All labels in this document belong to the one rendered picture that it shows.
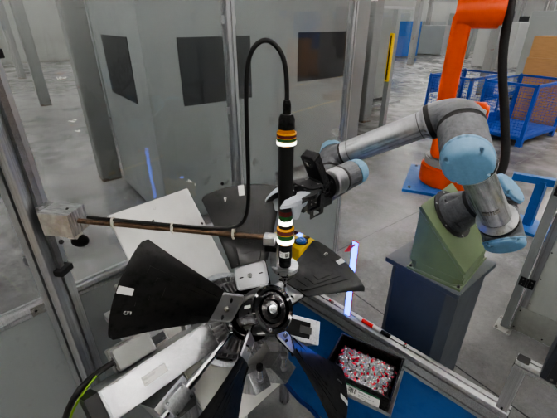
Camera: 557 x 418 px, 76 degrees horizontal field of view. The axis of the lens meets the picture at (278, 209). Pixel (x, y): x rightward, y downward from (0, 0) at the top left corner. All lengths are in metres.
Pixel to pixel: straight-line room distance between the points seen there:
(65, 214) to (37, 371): 0.73
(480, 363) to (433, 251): 1.37
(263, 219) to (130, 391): 0.51
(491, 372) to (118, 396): 2.17
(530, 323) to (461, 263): 1.55
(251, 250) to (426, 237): 0.69
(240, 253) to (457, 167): 0.58
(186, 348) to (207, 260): 0.30
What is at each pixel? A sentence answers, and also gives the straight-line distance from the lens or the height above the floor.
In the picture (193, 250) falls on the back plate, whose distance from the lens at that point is 1.15.
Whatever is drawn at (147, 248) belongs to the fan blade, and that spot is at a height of 1.42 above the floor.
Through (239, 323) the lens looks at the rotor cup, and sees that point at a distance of 0.98.
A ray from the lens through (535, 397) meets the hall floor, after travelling 2.65.
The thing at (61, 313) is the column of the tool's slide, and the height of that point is 1.04.
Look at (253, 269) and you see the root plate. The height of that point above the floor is 1.27.
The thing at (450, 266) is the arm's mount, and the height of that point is 1.08.
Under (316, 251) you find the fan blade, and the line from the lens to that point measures 1.16.
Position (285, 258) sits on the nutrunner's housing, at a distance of 0.92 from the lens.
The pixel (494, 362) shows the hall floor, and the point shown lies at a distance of 2.72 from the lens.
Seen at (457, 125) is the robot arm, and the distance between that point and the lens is 0.97.
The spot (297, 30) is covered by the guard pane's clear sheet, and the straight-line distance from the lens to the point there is 1.87.
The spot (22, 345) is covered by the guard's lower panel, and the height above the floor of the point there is 0.87.
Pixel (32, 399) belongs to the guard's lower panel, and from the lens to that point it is 1.74.
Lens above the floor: 1.85
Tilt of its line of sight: 28 degrees down
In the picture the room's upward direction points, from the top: straight up
